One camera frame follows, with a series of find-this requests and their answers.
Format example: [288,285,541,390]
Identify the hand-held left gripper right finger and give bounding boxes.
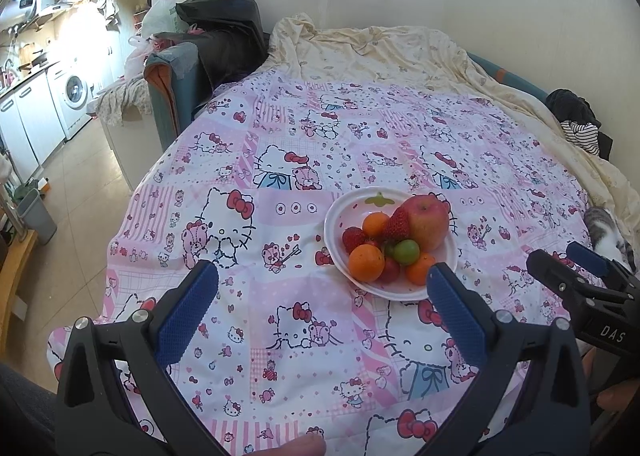
[415,262,592,456]

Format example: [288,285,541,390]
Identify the grey white cat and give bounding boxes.
[584,206,638,271]

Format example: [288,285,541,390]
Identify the red strawberry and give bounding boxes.
[341,227,367,254]
[382,206,412,243]

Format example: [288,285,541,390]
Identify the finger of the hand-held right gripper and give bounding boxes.
[566,242,640,289]
[526,249,601,309]

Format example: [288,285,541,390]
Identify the dark jacket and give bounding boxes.
[192,26,271,89]

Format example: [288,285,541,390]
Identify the large mandarin orange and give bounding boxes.
[348,244,386,283]

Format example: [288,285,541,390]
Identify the grey trash bin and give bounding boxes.
[17,188,57,245]

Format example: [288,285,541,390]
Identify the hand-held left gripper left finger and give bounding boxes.
[56,260,236,456]

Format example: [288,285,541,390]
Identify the pink cloth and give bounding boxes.
[150,24,201,52]

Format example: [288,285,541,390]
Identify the person's left hand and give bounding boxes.
[277,437,327,456]

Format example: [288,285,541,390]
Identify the large green grape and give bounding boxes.
[393,239,420,264]

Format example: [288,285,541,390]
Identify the white plastic bag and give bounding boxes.
[125,0,178,76]

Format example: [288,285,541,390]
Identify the small mandarin orange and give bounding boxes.
[362,212,391,239]

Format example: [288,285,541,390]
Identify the pink strawberry-shaped plate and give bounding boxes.
[323,191,459,301]

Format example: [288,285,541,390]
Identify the person's right hand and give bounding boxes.
[597,382,640,413]

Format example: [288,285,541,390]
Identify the black plastic bag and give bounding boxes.
[175,0,263,34]

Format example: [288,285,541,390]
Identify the white box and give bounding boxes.
[100,100,166,187]

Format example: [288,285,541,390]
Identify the red apple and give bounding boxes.
[402,194,450,251]

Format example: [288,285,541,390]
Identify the medium mandarin orange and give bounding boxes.
[405,252,437,285]

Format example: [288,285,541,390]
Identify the pink cartoon printed blanket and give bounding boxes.
[47,73,591,456]

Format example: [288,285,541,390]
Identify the pale cloth pile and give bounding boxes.
[90,78,153,129]

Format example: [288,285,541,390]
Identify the white kitchen cabinets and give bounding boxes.
[0,70,66,181]

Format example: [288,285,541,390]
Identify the white washing machine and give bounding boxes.
[47,63,96,139]

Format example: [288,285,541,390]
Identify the blue sofa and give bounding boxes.
[144,42,551,151]

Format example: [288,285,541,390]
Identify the person's dark pants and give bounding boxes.
[0,363,61,456]

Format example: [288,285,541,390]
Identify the dark clothes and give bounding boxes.
[546,89,613,157]

